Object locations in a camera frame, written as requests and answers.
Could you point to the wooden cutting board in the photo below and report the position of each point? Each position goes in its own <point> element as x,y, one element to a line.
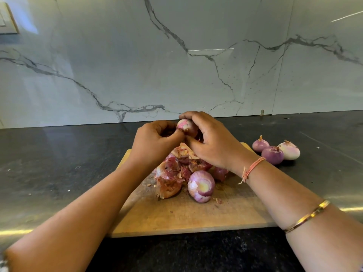
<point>164,218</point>

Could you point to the person's left forearm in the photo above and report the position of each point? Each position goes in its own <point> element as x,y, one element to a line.
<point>71,226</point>

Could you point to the white wall switch plate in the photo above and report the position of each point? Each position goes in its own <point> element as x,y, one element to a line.
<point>7,18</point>

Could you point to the person's right forearm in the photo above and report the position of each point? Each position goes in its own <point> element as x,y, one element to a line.
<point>303,215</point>

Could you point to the small brown wall-edge object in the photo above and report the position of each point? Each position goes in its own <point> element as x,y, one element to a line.
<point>261,113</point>

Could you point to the red onion with pale patch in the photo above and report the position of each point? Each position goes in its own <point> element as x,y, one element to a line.
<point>201,186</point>

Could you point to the person's right hand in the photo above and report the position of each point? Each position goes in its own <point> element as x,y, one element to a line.
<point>218,143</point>

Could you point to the gold bangle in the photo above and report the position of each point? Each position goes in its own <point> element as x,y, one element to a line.
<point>307,217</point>

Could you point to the brownish red onion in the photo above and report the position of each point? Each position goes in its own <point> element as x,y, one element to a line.
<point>289,150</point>

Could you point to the pile of onion peels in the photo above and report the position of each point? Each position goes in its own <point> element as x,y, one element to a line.
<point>173,167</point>

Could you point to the person's left hand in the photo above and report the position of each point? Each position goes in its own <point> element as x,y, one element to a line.
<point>152,145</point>

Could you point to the small red onion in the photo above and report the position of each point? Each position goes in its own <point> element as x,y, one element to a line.
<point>260,144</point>

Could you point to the black white plaid sleeve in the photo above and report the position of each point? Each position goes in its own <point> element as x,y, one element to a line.
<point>3,264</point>

